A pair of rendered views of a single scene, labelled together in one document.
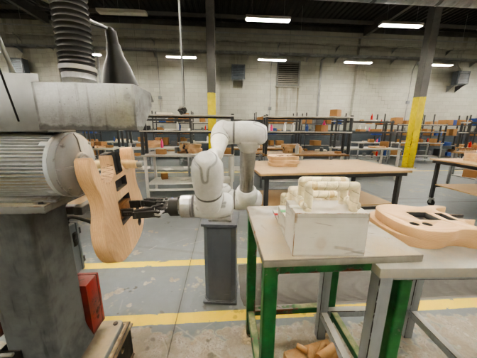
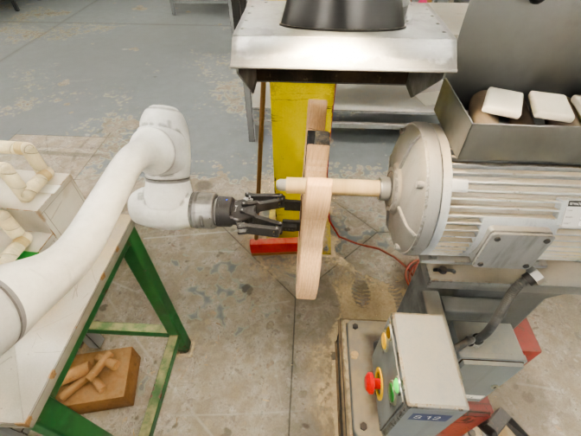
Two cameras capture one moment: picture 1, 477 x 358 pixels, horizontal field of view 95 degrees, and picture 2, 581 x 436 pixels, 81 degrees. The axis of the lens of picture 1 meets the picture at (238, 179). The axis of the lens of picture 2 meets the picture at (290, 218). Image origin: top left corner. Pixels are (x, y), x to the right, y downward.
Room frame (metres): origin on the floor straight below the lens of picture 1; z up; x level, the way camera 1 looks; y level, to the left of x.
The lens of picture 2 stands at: (1.38, 0.48, 1.69)
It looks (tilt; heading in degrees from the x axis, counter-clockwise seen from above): 46 degrees down; 187
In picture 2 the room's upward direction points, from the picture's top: straight up
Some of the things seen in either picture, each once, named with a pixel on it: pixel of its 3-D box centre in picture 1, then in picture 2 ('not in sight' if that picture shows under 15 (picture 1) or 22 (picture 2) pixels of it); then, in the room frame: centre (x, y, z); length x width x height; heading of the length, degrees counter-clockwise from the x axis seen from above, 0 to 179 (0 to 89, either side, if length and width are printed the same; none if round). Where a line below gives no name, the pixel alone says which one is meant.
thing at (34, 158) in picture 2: (308, 198); (37, 163); (0.76, -0.25, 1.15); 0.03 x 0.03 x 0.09
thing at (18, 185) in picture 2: (302, 192); (16, 184); (0.84, -0.25, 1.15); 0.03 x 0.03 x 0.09
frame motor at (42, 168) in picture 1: (33, 165); (497, 195); (0.86, 0.82, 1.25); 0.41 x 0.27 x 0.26; 94
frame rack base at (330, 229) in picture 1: (322, 226); (24, 210); (0.81, -0.34, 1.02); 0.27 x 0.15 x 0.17; 92
